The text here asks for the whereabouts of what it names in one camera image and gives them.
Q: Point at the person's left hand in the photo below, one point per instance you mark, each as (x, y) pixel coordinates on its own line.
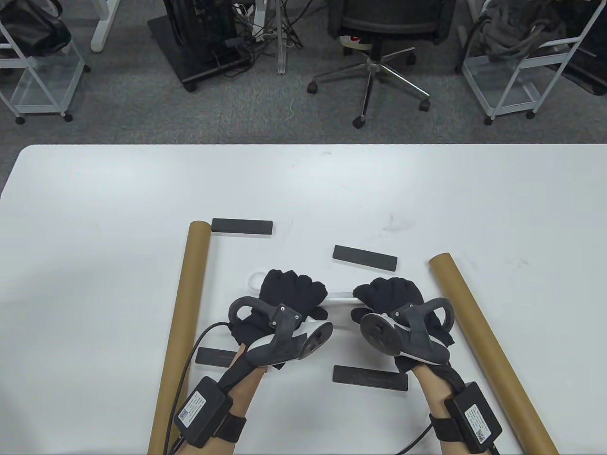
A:
(294, 294)

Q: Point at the person's right hand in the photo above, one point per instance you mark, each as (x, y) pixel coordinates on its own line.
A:
(393, 294)

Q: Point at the grey handheld controller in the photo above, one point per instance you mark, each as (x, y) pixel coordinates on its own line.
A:
(284, 341)
(379, 332)

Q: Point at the colourful cartoon poster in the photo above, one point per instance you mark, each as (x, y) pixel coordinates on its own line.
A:
(339, 297)

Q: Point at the black rectangular bar weight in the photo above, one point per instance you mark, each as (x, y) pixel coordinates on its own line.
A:
(242, 226)
(211, 356)
(365, 257)
(365, 377)

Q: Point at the brown cardboard mailing tube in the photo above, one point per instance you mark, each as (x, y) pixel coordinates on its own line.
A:
(474, 322)
(189, 284)

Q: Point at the person's right forearm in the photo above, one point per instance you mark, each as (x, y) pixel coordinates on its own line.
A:
(431, 393)

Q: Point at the person's left forearm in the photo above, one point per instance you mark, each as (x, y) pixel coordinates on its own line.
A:
(244, 393)

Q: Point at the black wrist sensor box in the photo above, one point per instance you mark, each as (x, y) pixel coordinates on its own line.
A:
(201, 410)
(474, 417)

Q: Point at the black office chair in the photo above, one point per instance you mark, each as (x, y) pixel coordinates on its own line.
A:
(389, 19)

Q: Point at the black rolling equipment cart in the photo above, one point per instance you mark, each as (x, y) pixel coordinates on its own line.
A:
(199, 33)

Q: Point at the grey bag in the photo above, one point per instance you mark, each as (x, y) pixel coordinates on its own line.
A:
(517, 28)

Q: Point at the black equipment base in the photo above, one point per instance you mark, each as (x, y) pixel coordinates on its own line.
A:
(590, 57)

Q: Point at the white desk leg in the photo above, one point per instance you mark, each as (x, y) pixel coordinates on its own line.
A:
(100, 38)

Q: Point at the black bag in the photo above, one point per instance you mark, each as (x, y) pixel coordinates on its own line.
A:
(33, 28)

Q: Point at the clear acrylic post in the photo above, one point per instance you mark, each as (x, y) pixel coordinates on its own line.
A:
(282, 57)

